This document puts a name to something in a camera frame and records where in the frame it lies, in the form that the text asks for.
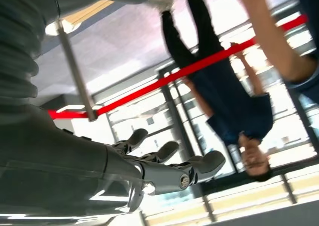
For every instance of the person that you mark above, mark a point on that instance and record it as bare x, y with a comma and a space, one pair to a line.
224, 99

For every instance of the metal barrier post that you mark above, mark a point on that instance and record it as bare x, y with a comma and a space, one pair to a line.
74, 72

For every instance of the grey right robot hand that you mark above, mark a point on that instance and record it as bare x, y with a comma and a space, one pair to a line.
55, 171

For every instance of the red barrier belt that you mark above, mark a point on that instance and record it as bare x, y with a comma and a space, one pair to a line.
154, 84

